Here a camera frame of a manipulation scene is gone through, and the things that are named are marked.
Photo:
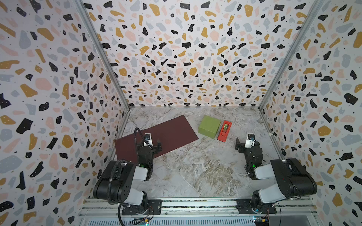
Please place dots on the green gift box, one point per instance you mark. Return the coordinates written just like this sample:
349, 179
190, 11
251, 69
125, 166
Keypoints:
209, 126

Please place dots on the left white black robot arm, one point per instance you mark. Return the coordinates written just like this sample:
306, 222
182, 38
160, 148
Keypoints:
115, 183

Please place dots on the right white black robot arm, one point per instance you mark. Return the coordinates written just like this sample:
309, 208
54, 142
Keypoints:
292, 179

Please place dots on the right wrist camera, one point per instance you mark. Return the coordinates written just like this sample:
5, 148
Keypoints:
250, 142

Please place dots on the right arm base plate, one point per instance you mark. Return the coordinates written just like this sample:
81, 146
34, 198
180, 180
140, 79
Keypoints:
250, 206

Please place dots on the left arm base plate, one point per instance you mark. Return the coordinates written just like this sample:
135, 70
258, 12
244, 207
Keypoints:
152, 207

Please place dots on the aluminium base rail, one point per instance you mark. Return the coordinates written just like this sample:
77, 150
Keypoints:
218, 211

